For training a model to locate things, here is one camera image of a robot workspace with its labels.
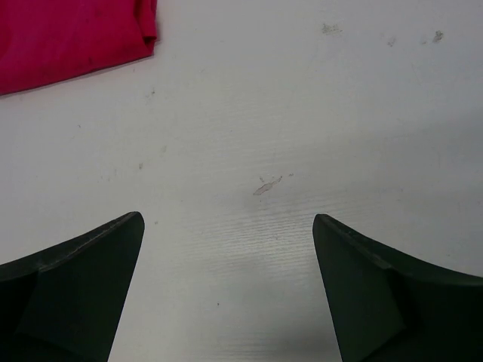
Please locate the folded red t-shirt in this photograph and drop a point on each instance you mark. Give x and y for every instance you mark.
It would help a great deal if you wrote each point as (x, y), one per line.
(44, 42)

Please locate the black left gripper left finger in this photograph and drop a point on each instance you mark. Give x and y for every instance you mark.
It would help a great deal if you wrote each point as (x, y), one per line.
(64, 303)

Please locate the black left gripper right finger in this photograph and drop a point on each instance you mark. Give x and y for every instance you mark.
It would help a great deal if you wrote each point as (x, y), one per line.
(389, 306)

